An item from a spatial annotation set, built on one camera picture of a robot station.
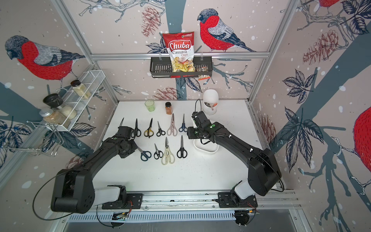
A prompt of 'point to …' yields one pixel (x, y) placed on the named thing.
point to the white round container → (210, 95)
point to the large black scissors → (182, 152)
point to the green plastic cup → (150, 105)
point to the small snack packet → (202, 77)
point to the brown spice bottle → (168, 108)
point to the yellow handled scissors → (149, 132)
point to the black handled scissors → (160, 131)
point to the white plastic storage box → (210, 147)
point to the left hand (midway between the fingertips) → (135, 145)
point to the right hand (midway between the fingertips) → (189, 132)
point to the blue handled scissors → (183, 127)
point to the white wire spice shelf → (66, 115)
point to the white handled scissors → (168, 156)
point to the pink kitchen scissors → (172, 130)
